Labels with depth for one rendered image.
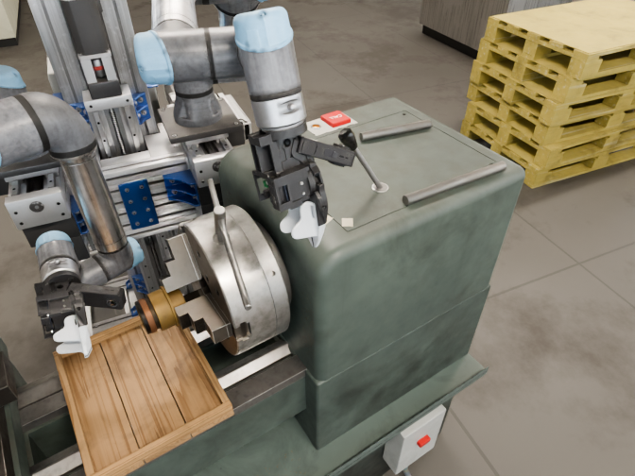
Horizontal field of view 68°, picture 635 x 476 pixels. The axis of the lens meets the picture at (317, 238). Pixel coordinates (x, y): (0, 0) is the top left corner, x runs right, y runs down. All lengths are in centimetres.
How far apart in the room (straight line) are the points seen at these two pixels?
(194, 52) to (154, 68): 6
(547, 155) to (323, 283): 271
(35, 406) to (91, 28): 97
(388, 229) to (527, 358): 161
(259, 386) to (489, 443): 122
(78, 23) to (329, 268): 98
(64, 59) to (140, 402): 100
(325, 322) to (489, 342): 155
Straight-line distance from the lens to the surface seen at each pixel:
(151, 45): 77
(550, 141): 349
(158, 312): 102
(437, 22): 612
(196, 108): 152
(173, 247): 104
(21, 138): 106
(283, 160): 71
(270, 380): 117
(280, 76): 67
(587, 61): 325
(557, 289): 284
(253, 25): 66
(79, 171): 115
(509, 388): 233
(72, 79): 166
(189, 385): 117
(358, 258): 92
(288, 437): 146
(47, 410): 128
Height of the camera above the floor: 185
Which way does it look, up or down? 40 degrees down
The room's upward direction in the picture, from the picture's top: straight up
